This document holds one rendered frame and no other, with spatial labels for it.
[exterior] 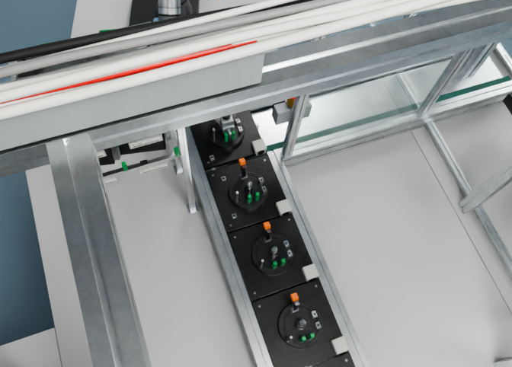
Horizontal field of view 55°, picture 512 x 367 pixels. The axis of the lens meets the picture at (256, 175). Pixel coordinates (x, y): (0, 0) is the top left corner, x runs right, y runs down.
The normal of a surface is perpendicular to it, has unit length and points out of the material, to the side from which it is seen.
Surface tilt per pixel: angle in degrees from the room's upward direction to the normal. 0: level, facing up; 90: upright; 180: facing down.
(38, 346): 0
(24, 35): 0
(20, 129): 90
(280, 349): 0
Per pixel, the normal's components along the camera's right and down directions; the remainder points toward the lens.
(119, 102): 0.34, 0.86
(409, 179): 0.07, -0.42
